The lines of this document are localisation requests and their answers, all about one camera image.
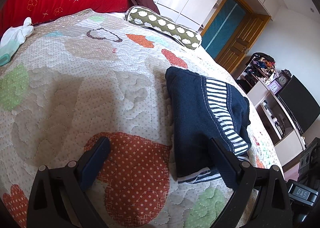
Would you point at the dark ornate mantel clock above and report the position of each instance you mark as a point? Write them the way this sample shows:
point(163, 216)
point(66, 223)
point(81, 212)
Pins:
point(284, 80)

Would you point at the purple alarm clock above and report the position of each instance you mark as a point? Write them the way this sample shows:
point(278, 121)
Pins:
point(274, 87)

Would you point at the white television cabinet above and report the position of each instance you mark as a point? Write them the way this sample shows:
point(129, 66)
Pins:
point(257, 93)

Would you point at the green bolster pillow white spots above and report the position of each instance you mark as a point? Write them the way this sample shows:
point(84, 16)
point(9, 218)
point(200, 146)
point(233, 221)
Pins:
point(165, 27)

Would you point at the white shoe rack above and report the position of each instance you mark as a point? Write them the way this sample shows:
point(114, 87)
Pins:
point(246, 80)

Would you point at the dark navy pants striped waistband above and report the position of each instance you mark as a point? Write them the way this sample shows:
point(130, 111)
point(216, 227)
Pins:
point(190, 118)

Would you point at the white cloth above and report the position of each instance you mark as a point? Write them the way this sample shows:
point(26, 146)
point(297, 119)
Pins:
point(17, 33)

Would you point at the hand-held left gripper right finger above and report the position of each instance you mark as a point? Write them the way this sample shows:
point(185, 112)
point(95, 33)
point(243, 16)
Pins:
point(223, 165)

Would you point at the wooden door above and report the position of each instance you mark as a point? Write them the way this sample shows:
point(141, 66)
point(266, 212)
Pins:
point(240, 45)

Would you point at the pile of clothes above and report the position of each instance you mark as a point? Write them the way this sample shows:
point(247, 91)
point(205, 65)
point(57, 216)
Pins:
point(262, 63)

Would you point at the mint green cloth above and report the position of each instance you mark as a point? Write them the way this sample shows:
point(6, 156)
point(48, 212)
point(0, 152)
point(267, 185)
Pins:
point(7, 52)

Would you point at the patchwork quilted bed cover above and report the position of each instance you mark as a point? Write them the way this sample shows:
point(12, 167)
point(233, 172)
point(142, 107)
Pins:
point(87, 93)

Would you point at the black television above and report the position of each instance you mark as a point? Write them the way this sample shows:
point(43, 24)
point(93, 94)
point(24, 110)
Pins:
point(302, 105)

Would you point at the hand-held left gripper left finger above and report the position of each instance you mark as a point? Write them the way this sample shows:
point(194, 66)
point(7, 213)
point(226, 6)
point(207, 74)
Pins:
point(96, 160)

